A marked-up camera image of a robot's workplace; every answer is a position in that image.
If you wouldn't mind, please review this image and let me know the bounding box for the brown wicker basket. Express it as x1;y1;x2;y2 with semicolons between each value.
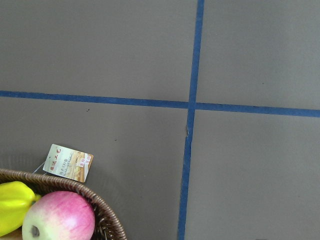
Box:
0;168;127;240

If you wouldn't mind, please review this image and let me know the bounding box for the yellow green star fruit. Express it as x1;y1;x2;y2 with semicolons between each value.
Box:
0;181;42;236

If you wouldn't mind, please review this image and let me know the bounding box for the paper basket tag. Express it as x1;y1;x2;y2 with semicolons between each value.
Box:
42;144;94;183

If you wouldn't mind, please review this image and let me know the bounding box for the pink white apple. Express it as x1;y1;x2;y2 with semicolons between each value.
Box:
22;191;96;240

